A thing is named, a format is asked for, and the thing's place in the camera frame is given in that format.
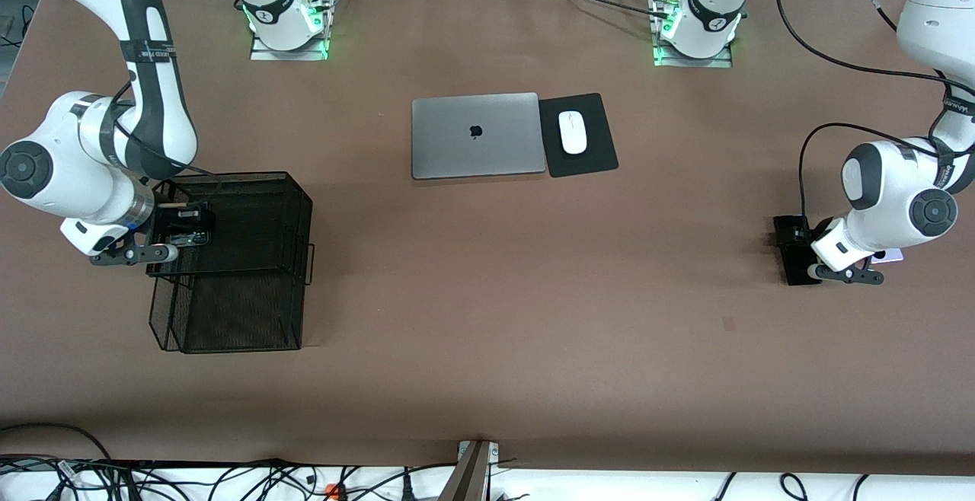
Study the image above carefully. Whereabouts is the long black smartphone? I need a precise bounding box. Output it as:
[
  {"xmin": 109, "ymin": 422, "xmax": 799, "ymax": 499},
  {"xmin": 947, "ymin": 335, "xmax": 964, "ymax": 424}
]
[{"xmin": 773, "ymin": 244, "xmax": 823, "ymax": 287}]

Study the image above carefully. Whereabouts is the black mouse pad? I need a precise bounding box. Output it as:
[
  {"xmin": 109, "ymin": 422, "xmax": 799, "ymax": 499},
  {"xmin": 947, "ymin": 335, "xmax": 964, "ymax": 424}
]
[{"xmin": 538, "ymin": 92, "xmax": 619, "ymax": 179}]

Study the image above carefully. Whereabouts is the white computer mouse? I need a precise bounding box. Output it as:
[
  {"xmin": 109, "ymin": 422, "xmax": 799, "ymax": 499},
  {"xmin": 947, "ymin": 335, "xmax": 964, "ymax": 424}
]
[{"xmin": 558, "ymin": 110, "xmax": 589, "ymax": 155}]

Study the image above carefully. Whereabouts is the grey closed laptop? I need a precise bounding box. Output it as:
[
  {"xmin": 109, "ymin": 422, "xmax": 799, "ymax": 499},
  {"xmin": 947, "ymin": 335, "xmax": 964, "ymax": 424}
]
[{"xmin": 411, "ymin": 92, "xmax": 548, "ymax": 180}]

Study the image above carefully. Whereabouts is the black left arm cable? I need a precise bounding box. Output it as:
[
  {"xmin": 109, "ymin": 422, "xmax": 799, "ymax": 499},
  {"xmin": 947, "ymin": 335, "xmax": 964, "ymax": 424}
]
[{"xmin": 775, "ymin": 0, "xmax": 975, "ymax": 220}]

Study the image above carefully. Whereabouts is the black wire mesh basket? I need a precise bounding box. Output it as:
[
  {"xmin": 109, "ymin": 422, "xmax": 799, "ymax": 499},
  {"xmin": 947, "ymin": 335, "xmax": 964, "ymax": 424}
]
[{"xmin": 145, "ymin": 171, "xmax": 316, "ymax": 355}]

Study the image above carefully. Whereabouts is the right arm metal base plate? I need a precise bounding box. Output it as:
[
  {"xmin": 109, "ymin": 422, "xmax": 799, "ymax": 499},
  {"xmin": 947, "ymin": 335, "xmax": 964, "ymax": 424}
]
[{"xmin": 250, "ymin": 29, "xmax": 331, "ymax": 62}]

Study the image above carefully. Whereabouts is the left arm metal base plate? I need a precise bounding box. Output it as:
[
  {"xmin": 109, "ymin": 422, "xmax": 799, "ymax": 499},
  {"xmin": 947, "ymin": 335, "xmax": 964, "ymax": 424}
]
[{"xmin": 653, "ymin": 40, "xmax": 734, "ymax": 69}]

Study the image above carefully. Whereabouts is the grey floor cable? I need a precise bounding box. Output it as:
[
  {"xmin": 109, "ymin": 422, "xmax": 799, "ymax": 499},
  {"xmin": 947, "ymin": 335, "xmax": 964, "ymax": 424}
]
[{"xmin": 0, "ymin": 423, "xmax": 115, "ymax": 465}]

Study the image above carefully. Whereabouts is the grey metal camera post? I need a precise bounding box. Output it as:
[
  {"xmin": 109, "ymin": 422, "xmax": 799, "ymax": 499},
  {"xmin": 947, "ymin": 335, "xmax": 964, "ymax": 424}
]
[{"xmin": 436, "ymin": 439, "xmax": 501, "ymax": 501}]

